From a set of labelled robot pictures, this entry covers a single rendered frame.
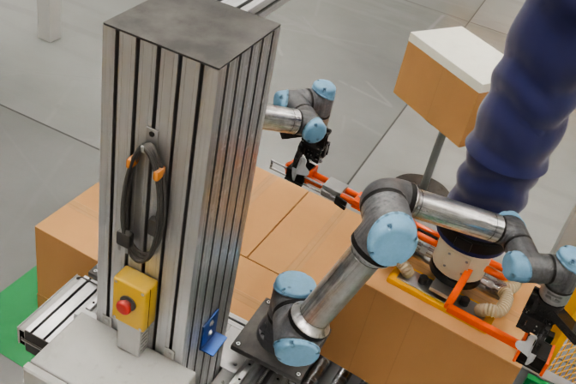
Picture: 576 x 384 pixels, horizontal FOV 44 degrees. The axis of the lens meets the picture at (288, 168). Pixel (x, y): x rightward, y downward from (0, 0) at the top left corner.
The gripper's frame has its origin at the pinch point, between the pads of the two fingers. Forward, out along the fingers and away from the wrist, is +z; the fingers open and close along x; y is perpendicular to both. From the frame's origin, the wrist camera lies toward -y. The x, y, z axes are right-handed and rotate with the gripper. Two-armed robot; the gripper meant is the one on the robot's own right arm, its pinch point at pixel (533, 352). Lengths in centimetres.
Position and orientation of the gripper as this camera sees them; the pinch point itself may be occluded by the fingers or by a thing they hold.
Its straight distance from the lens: 210.7
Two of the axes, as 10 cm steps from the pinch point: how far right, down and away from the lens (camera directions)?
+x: -5.1, 4.3, -7.4
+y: -8.5, -4.0, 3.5
